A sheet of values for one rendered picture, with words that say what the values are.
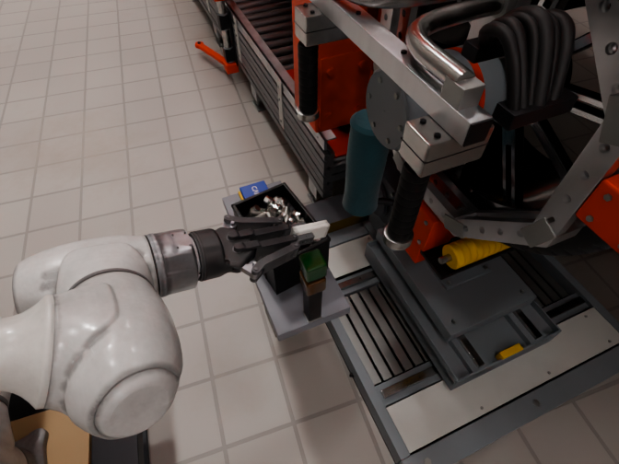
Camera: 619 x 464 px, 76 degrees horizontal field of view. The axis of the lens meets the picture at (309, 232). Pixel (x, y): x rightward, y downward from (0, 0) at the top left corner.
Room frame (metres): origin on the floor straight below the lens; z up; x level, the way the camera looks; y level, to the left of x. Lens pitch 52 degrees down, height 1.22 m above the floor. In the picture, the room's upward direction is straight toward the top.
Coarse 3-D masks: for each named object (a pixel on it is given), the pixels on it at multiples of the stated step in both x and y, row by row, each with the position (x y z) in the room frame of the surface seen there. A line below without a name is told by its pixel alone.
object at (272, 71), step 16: (240, 16) 1.98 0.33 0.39; (240, 32) 1.93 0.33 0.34; (256, 32) 1.81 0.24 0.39; (256, 48) 1.69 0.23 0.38; (256, 64) 1.71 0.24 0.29; (272, 64) 1.53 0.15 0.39; (272, 80) 1.51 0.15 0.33; (288, 80) 1.41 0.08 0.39; (288, 96) 1.34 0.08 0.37; (288, 112) 1.34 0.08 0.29; (304, 128) 1.20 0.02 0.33; (320, 144) 1.08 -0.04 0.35; (320, 160) 1.07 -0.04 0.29
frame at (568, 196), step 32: (608, 0) 0.47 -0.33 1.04; (608, 32) 0.44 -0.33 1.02; (608, 64) 0.42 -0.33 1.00; (608, 96) 0.40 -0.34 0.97; (608, 128) 0.38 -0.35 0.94; (576, 160) 0.39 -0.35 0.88; (608, 160) 0.36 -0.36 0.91; (448, 192) 0.60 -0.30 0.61; (576, 192) 0.37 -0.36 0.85; (448, 224) 0.52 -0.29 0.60; (480, 224) 0.46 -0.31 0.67; (512, 224) 0.41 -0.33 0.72; (544, 224) 0.37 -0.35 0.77; (576, 224) 0.37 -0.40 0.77
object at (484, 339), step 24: (384, 264) 0.72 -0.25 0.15; (408, 288) 0.63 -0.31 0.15; (408, 312) 0.55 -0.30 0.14; (528, 312) 0.55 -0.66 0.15; (432, 336) 0.47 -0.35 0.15; (480, 336) 0.47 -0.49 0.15; (504, 336) 0.47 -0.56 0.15; (528, 336) 0.46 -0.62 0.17; (552, 336) 0.47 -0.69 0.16; (432, 360) 0.42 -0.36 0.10; (456, 360) 0.40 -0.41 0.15; (480, 360) 0.39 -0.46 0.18; (504, 360) 0.40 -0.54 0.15; (456, 384) 0.34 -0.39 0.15
